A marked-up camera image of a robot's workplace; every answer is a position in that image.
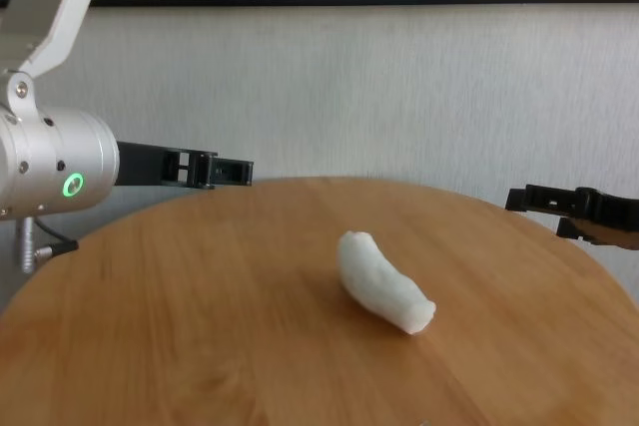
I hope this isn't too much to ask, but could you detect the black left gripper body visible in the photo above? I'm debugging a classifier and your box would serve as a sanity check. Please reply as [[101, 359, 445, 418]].
[[114, 140, 170, 188]]

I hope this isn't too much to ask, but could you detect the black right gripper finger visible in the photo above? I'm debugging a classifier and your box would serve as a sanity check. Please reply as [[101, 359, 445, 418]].
[[504, 185, 601, 222], [555, 217, 589, 242]]

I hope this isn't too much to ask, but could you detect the white sandbag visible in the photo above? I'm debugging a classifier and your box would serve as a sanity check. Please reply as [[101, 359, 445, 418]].
[[336, 229, 438, 336]]

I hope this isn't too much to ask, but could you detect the left arm cable with plug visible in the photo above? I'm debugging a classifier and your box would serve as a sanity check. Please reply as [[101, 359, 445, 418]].
[[17, 215, 80, 275]]

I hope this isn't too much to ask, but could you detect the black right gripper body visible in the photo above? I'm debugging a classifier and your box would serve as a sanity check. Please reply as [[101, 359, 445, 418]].
[[585, 192, 639, 250]]

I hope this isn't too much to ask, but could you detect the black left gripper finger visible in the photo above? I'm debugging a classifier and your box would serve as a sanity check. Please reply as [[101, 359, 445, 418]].
[[163, 147, 255, 192]]

